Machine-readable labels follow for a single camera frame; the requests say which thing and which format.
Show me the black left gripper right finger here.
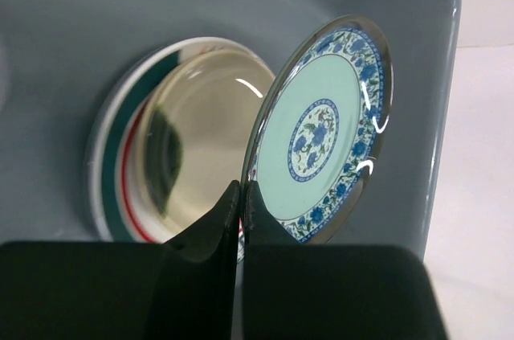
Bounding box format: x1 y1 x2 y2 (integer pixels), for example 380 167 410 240
242 183 448 339

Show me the white plate green red rim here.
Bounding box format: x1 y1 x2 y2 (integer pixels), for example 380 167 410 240
85 37 250 244

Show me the grey plastic bin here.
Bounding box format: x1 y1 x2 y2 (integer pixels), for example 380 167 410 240
1 0 461 255

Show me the blue floral small plate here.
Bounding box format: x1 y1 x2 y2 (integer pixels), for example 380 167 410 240
237 14 394 260

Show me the beige plate dark spot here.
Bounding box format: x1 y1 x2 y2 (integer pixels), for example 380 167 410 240
134 48 275 236

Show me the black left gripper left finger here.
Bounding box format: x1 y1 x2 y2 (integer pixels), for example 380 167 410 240
1 182 240 339

